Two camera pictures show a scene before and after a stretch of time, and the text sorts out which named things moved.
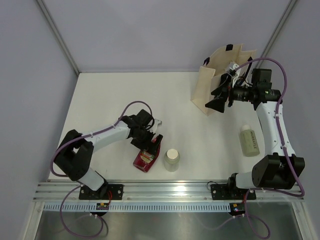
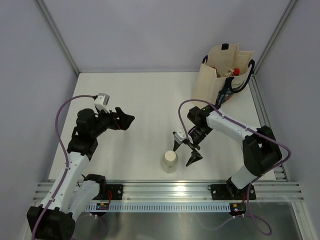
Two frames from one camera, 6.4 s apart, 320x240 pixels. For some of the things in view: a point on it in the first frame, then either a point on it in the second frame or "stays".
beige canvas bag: (230, 58) stays
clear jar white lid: (171, 160) stays
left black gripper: (146, 145) to (125, 119)
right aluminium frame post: (290, 8) stays
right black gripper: (219, 104) to (195, 156)
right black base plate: (227, 192) stays
